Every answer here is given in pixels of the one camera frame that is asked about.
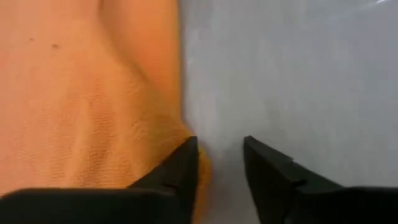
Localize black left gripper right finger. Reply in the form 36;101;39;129
243;135;345;224

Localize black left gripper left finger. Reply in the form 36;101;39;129
127;135;200;224

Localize orange towel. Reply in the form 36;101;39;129
0;0;213;224

